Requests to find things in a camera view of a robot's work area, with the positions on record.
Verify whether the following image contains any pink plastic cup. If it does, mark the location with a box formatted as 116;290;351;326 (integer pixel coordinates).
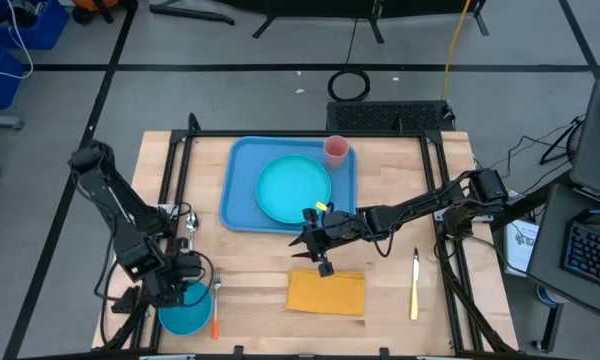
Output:
322;134;351;169

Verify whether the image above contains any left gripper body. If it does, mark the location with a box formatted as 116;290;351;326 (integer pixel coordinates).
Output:
142;238;205;309

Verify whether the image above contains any coiled black cable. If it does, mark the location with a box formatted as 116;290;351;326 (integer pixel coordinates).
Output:
327;68;372;104

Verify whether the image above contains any blue plastic tray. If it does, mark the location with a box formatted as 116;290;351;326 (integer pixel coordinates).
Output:
218;135;358;236

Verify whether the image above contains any orange bag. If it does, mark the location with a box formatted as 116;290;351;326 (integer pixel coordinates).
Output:
71;0;126;14

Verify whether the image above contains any black backlit keyboard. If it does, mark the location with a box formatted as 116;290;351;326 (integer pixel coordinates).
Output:
559;219;600;294

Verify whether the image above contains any large blue storage bin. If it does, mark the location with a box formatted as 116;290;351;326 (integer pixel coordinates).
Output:
0;0;70;51

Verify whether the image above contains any white paper booklet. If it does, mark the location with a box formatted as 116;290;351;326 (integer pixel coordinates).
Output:
503;218;541;278

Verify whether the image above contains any grey desk shelf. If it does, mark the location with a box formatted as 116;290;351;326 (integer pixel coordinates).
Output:
526;183;600;321

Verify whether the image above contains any blue plastic bowl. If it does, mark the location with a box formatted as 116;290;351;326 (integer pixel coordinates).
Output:
157;279;215;337

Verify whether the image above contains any yellow hanging cable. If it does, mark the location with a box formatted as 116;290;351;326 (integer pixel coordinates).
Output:
439;0;474;101

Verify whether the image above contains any black perforated computer case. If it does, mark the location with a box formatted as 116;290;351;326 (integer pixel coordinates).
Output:
325;99;456;133

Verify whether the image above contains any cream-handled metal knife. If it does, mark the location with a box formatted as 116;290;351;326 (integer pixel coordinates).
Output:
409;247;422;322

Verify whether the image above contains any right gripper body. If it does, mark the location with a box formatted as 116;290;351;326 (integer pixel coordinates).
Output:
301;207;369;279

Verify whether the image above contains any black bracket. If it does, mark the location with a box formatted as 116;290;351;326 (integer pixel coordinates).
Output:
110;285;142;316

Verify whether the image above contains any yellow cloth napkin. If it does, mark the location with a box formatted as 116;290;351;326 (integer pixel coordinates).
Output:
285;268;367;318

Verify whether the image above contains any orange-handled metal fork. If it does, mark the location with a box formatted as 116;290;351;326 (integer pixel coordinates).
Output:
209;271;224;341

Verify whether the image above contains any grey flat monitor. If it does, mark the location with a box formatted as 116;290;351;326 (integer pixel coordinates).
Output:
569;78;600;206

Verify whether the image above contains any teal plastic plate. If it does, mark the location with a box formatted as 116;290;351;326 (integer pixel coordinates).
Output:
254;153;333;225

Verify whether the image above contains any small blue storage bin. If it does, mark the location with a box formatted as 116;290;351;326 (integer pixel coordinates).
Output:
0;43;25;111

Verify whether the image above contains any orange-handled metal spoon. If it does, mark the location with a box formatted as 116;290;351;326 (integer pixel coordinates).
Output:
185;211;200;251

